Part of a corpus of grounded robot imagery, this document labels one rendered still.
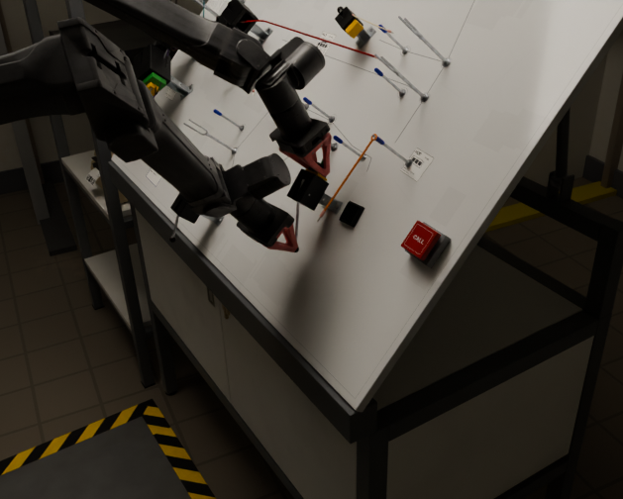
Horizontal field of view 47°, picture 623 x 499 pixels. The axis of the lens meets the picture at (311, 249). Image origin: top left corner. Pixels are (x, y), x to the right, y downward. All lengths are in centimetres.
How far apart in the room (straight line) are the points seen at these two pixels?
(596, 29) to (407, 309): 51
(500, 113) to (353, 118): 32
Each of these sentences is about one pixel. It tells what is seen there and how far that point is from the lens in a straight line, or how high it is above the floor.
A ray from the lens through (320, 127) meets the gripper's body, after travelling 123.
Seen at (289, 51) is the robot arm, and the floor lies 134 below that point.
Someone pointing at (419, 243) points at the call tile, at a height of 110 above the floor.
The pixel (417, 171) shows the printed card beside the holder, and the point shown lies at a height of 115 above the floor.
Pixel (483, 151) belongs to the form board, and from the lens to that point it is 120.
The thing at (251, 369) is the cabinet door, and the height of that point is 62.
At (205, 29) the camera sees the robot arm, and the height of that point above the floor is 139.
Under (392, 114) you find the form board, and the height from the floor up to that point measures 120.
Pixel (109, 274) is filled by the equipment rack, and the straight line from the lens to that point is 276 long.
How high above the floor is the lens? 168
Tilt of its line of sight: 31 degrees down
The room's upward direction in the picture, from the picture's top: 2 degrees counter-clockwise
